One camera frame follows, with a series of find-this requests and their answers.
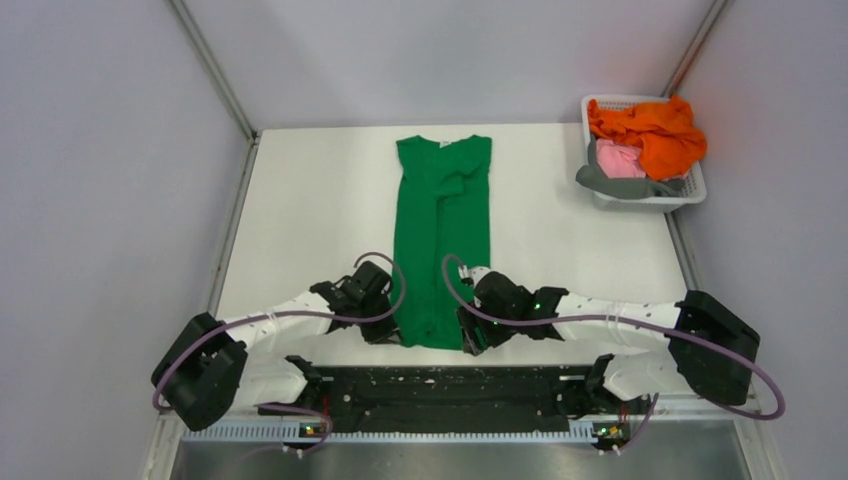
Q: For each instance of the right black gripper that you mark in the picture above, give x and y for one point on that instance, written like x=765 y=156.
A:
x=472 y=341

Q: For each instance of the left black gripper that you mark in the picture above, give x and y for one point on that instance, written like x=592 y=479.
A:
x=380 y=333

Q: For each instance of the green t shirt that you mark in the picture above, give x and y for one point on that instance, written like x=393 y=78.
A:
x=443 y=207

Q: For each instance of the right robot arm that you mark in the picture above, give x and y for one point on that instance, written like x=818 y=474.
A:
x=693 y=343

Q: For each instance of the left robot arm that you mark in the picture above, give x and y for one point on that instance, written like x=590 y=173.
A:
x=215 y=365

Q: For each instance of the grey t shirt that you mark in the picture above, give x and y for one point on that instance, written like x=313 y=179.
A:
x=592 y=177

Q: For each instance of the pink t shirt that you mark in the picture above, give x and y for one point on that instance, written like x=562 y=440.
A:
x=619 y=161

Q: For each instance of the white plastic basket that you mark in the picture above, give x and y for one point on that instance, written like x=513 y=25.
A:
x=694 y=190

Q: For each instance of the orange t shirt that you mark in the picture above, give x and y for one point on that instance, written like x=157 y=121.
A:
x=664 y=131

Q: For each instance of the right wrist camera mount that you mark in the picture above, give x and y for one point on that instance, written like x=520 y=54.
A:
x=471 y=276

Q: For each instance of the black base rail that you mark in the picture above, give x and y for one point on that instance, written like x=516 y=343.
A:
x=460 y=400

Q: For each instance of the left aluminium frame post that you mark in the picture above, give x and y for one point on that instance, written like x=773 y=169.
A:
x=212 y=68

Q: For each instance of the aluminium frame post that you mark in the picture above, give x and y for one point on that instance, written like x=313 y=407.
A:
x=703 y=33
x=212 y=68

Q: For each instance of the right aluminium frame post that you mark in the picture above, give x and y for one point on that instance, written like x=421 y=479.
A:
x=703 y=33

